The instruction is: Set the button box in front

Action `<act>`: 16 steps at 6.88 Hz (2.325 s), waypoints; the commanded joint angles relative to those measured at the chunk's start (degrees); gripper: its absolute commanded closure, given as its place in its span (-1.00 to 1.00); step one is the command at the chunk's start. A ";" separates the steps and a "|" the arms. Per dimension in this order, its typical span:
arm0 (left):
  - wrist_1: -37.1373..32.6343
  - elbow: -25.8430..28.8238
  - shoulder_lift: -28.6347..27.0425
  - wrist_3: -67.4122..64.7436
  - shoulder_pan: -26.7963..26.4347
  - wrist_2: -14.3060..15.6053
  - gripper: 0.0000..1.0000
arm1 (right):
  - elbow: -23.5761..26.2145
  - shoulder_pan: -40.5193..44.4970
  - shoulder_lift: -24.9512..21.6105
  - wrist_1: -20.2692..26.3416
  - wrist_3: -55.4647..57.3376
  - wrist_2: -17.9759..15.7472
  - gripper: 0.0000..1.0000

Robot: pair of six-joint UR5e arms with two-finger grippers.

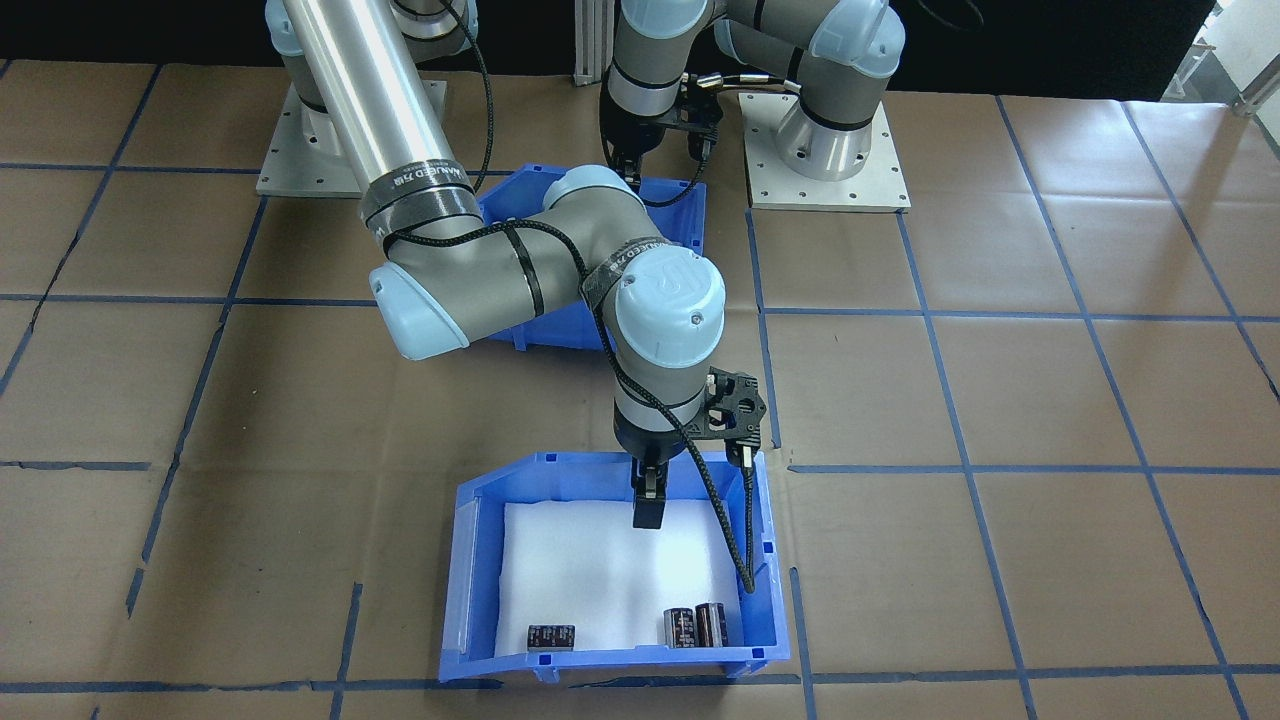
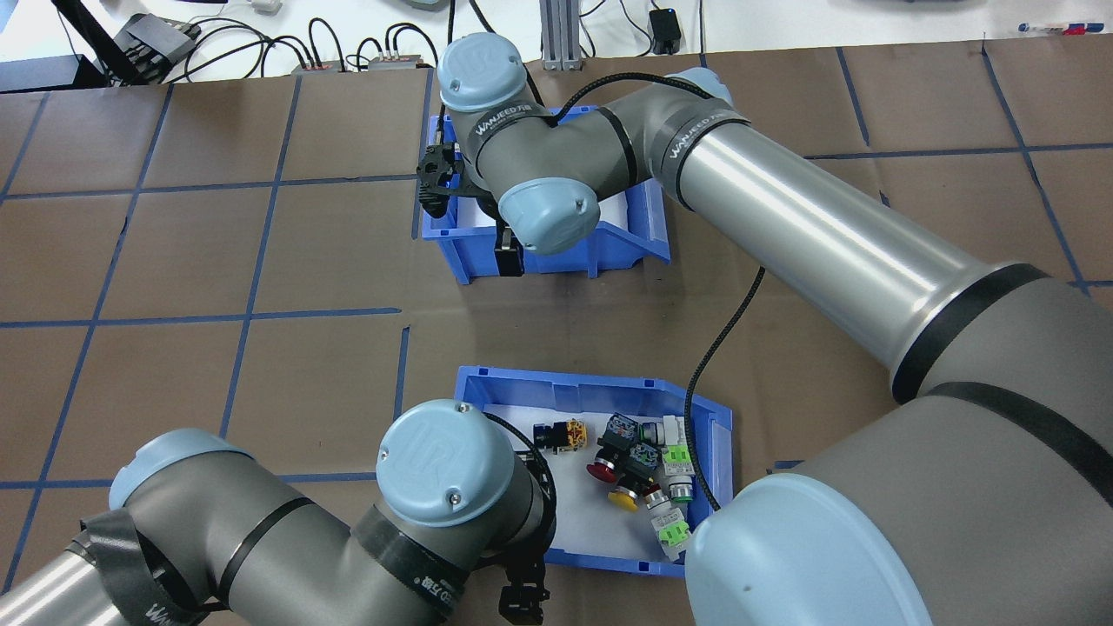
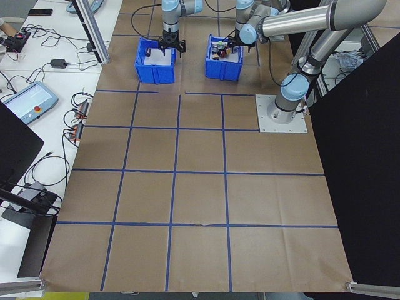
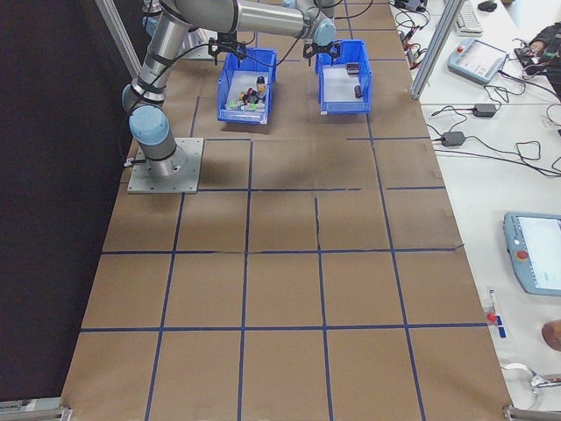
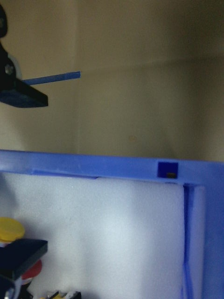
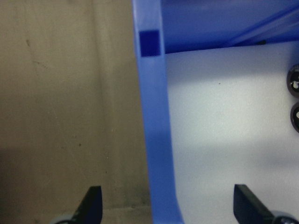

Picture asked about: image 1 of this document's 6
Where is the metal frame bar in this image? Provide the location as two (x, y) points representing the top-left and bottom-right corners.
(1232, 80), (1280, 119)

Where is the aluminium frame post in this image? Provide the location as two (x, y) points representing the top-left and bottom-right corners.
(573, 0), (616, 87)

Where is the white foam pad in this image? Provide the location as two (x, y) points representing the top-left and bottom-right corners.
(495, 497), (766, 661)

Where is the silver cable connector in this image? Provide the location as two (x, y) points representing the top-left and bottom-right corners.
(695, 70), (801, 96)

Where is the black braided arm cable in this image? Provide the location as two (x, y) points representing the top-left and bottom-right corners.
(383, 0), (758, 598)

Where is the blue plastic capacitor bin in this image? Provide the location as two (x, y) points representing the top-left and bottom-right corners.
(440, 450), (791, 684)

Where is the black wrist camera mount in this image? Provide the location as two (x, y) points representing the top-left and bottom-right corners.
(703, 370), (769, 469)
(680, 75), (723, 161)

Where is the blue plastic button bin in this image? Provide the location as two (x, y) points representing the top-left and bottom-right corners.
(478, 165), (708, 353)

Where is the white square base plate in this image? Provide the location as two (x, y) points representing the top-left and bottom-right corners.
(257, 80), (448, 198)
(740, 92), (911, 213)

